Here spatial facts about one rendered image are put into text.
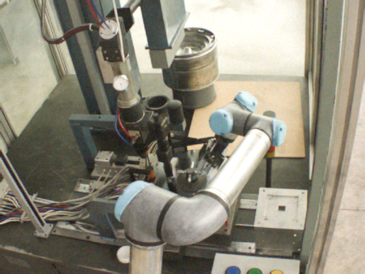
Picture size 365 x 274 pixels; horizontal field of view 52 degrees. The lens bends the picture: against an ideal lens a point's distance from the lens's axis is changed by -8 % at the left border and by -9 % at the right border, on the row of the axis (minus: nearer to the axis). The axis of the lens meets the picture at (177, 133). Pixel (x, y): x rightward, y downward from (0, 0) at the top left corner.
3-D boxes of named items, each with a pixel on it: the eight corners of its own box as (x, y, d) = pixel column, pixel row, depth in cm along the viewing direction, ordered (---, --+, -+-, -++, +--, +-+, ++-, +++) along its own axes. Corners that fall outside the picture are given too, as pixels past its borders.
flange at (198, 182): (180, 194, 144) (179, 190, 142) (174, 173, 152) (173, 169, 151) (210, 186, 145) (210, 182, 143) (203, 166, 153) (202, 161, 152)
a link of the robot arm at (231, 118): (242, 117, 111) (257, 107, 120) (206, 107, 116) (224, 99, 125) (239, 143, 114) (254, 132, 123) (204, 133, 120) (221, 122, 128)
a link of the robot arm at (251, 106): (233, 92, 123) (244, 87, 129) (217, 119, 129) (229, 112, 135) (253, 107, 120) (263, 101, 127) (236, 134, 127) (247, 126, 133)
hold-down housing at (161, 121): (176, 157, 141) (166, 110, 128) (170, 166, 138) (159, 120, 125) (162, 154, 144) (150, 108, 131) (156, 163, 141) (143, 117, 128)
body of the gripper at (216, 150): (197, 161, 136) (214, 135, 129) (203, 148, 143) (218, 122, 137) (217, 171, 136) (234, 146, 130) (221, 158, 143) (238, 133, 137)
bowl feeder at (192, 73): (226, 82, 228) (220, 26, 205) (218, 117, 206) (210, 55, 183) (174, 81, 237) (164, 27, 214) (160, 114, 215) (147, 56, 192)
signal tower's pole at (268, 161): (271, 190, 165) (272, 152, 151) (270, 194, 163) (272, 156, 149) (265, 190, 165) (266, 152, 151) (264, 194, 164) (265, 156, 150)
